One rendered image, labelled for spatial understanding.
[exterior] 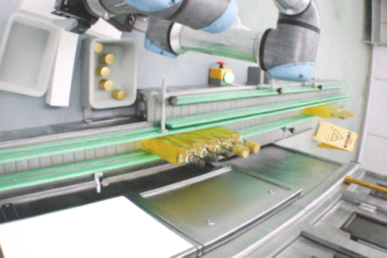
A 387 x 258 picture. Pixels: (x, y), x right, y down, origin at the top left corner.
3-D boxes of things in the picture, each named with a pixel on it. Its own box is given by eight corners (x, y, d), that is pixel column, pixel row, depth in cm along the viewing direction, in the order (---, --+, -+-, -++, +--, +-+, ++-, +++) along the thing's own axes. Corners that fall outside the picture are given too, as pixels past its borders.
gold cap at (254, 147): (247, 151, 104) (257, 155, 101) (242, 147, 102) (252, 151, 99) (251, 142, 105) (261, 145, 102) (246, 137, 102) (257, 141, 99)
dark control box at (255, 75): (246, 81, 156) (260, 83, 150) (247, 65, 154) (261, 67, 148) (256, 81, 162) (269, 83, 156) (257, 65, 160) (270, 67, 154)
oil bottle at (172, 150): (140, 148, 104) (182, 169, 88) (140, 132, 103) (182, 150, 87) (154, 145, 108) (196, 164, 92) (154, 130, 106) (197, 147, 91)
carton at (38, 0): (25, -15, 53) (30, -20, 49) (115, 16, 70) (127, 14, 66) (16, 12, 53) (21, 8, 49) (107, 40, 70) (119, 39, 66)
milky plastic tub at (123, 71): (80, 105, 99) (90, 110, 92) (82, 38, 94) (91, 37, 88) (124, 101, 110) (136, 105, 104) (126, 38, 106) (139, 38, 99)
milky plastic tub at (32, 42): (-11, 84, 77) (-9, 87, 71) (7, 13, 76) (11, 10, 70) (38, 94, 89) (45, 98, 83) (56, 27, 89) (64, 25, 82)
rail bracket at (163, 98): (146, 128, 103) (169, 137, 94) (147, 76, 100) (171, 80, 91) (154, 126, 105) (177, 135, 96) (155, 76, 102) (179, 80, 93)
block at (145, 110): (135, 118, 108) (146, 122, 103) (135, 91, 106) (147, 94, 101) (143, 117, 110) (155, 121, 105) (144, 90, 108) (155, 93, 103)
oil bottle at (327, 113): (303, 113, 179) (343, 122, 159) (303, 103, 178) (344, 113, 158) (306, 112, 183) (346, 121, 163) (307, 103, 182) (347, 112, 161)
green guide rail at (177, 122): (157, 122, 106) (172, 128, 100) (157, 120, 106) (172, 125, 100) (341, 94, 222) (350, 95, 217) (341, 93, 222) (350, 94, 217)
